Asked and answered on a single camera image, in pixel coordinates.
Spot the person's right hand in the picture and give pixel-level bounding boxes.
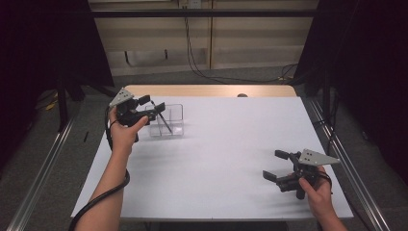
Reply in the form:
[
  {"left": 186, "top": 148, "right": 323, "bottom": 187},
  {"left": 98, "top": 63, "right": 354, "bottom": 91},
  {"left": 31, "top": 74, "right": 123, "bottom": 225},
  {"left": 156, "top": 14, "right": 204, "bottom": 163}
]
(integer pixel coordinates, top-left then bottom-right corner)
[{"left": 296, "top": 165, "right": 338, "bottom": 222}]

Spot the thick black gripper cable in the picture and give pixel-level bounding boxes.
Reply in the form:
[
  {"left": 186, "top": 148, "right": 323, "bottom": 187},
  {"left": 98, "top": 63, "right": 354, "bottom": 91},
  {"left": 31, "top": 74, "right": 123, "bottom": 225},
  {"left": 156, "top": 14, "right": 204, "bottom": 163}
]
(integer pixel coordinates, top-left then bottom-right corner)
[{"left": 67, "top": 105, "right": 131, "bottom": 231}]

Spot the clear acrylic divided container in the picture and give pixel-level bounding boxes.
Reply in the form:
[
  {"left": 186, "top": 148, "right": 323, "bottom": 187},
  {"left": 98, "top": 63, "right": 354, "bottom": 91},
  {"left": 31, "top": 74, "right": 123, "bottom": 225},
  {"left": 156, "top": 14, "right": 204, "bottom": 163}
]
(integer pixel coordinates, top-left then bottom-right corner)
[{"left": 145, "top": 103, "right": 185, "bottom": 139}]

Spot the black horizontal bar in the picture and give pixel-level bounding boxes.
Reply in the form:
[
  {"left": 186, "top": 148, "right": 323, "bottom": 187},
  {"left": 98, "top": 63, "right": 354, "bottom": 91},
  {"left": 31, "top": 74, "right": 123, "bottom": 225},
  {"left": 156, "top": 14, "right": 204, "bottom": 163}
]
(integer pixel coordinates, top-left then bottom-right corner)
[{"left": 89, "top": 9, "right": 321, "bottom": 18}]

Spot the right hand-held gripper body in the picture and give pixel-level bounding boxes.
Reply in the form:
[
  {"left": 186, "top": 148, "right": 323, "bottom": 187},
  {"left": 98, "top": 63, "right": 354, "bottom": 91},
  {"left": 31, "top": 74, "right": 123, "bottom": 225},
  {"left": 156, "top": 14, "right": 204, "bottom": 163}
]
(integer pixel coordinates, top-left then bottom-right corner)
[{"left": 276, "top": 148, "right": 341, "bottom": 200}]

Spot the black metal stand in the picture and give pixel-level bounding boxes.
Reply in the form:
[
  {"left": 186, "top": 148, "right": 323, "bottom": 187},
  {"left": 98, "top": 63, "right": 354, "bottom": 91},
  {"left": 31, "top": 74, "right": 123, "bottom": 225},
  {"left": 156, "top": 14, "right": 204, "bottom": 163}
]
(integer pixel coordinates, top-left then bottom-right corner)
[
  {"left": 321, "top": 70, "right": 331, "bottom": 123},
  {"left": 56, "top": 73, "right": 70, "bottom": 133}
]

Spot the black wall cable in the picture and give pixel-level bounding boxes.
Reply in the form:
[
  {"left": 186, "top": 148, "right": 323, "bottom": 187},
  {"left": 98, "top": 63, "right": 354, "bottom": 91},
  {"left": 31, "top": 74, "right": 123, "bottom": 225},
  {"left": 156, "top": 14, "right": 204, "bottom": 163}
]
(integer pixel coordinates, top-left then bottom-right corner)
[
  {"left": 183, "top": 15, "right": 299, "bottom": 84},
  {"left": 184, "top": 15, "right": 213, "bottom": 80}
]

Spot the white table sheet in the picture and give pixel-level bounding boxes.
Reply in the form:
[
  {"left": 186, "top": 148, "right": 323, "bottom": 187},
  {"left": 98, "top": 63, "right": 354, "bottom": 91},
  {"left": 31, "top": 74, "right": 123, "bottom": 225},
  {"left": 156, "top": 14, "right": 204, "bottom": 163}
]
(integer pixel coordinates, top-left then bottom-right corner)
[{"left": 70, "top": 95, "right": 354, "bottom": 220}]

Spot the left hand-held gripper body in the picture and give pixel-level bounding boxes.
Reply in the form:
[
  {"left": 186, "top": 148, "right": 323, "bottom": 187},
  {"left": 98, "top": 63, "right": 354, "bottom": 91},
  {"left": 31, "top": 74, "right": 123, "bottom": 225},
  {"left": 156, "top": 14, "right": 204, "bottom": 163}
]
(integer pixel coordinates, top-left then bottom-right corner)
[{"left": 108, "top": 87, "right": 159, "bottom": 143}]

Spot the aluminium floor rail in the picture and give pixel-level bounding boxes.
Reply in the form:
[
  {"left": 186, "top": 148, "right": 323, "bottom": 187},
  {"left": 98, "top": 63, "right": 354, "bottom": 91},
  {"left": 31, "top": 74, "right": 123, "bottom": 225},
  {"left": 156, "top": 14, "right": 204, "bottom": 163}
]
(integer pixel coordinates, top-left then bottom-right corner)
[
  {"left": 304, "top": 95, "right": 391, "bottom": 231},
  {"left": 6, "top": 115, "right": 76, "bottom": 231}
]

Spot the black curtain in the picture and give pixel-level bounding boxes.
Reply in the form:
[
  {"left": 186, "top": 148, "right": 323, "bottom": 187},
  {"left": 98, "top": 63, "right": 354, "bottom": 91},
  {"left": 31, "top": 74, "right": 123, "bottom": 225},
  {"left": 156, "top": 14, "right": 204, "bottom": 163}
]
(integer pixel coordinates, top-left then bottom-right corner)
[
  {"left": 0, "top": 0, "right": 115, "bottom": 167},
  {"left": 294, "top": 0, "right": 408, "bottom": 184}
]

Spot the black pen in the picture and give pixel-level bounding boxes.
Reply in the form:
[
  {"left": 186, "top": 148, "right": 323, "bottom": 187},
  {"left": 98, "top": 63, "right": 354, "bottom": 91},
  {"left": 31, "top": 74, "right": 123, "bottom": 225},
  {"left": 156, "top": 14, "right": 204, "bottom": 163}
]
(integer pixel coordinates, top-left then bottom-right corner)
[{"left": 150, "top": 99, "right": 174, "bottom": 135}]

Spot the person's left hand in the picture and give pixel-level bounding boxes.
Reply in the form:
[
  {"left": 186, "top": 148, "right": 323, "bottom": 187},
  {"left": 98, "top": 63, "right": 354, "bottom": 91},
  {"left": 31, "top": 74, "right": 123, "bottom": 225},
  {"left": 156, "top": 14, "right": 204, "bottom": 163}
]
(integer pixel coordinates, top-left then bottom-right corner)
[{"left": 108, "top": 107, "right": 150, "bottom": 155}]

